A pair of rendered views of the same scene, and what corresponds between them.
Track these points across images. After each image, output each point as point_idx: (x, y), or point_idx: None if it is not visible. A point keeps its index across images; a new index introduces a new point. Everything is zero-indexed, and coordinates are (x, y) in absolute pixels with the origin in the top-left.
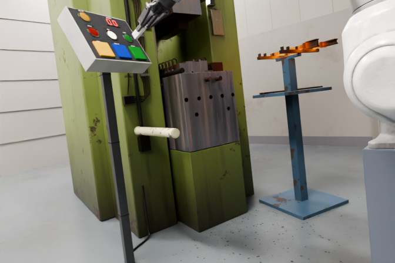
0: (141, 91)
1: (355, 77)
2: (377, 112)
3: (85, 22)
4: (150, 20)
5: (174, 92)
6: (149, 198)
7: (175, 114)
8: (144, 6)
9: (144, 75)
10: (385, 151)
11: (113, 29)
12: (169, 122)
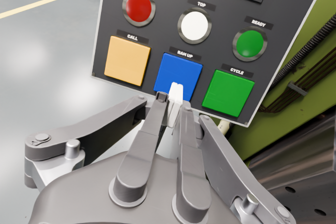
0: (269, 99)
1: None
2: None
3: None
4: (174, 137)
5: (302, 154)
6: None
7: (275, 164)
8: (72, 124)
9: (295, 89)
10: None
11: (221, 7)
12: (271, 152)
